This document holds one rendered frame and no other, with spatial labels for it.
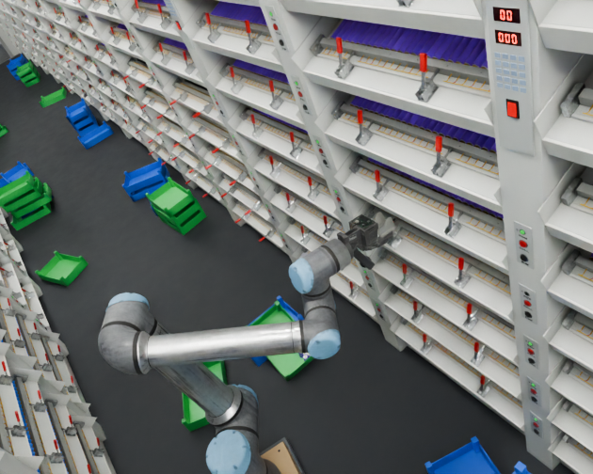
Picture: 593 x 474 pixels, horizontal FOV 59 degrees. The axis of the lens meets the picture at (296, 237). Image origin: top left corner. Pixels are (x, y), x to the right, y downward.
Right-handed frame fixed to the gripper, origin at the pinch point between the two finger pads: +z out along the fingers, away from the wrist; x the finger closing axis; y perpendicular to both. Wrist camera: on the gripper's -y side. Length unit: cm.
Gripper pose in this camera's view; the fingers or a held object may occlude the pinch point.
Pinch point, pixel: (393, 223)
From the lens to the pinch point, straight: 162.2
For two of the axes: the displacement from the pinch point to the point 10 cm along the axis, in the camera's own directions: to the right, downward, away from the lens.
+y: -2.1, -7.8, -5.8
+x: -5.6, -3.9, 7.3
